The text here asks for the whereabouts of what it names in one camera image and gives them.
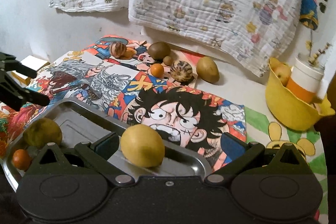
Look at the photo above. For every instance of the striped round melon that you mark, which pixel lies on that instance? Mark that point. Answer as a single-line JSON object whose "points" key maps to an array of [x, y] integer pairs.
{"points": [[179, 70]]}

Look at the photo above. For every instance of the anime poster mat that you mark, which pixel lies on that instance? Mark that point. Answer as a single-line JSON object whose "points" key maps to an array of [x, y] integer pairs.
{"points": [[183, 113]]}

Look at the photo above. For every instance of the small orange mandarin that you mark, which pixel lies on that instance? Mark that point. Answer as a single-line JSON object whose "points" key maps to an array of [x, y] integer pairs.
{"points": [[157, 69], [21, 159]]}

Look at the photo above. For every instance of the green pear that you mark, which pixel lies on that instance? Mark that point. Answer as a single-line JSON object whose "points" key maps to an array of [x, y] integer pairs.
{"points": [[42, 133]]}

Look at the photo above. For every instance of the round yellow pear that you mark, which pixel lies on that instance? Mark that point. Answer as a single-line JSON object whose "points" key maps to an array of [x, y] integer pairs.
{"points": [[142, 145]]}

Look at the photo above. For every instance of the large brown kiwi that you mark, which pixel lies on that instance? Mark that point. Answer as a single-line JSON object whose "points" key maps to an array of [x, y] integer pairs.
{"points": [[158, 50]]}

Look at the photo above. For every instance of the metal tray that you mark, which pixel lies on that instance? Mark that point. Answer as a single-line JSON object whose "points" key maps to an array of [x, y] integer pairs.
{"points": [[78, 119]]}

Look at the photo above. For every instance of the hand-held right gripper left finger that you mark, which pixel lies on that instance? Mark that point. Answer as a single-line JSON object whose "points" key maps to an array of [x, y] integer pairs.
{"points": [[105, 145]]}

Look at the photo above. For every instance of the white and orange jar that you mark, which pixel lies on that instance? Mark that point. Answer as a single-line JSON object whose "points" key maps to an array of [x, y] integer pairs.
{"points": [[304, 79]]}

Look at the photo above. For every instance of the dried twig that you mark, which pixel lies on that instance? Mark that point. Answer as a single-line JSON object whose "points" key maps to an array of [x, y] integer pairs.
{"points": [[316, 54]]}

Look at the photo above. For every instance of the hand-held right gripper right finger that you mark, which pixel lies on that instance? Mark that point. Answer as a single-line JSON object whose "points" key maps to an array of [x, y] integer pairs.
{"points": [[232, 144]]}

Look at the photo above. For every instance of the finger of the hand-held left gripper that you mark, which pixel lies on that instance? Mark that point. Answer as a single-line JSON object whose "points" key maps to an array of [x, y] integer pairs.
{"points": [[23, 69], [29, 98]]}

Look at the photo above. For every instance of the small brown kiwi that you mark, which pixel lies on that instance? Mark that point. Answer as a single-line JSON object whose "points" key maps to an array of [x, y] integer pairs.
{"points": [[168, 60]]}

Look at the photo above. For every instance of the yellow-brown speckled pear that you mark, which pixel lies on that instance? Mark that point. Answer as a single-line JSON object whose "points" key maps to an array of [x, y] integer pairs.
{"points": [[208, 69]]}

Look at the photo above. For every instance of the yellow apple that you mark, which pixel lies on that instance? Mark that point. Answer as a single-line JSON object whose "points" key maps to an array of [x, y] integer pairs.
{"points": [[282, 73]]}

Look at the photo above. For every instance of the small striped brown fruit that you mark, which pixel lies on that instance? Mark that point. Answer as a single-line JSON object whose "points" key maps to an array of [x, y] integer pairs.
{"points": [[118, 49]]}

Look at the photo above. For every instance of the yellow plastic bowl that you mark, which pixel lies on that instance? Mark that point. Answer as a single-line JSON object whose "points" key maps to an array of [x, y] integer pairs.
{"points": [[288, 108]]}

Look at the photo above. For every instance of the white box with gold trim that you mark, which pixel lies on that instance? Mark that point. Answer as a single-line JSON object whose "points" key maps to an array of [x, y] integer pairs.
{"points": [[34, 61]]}

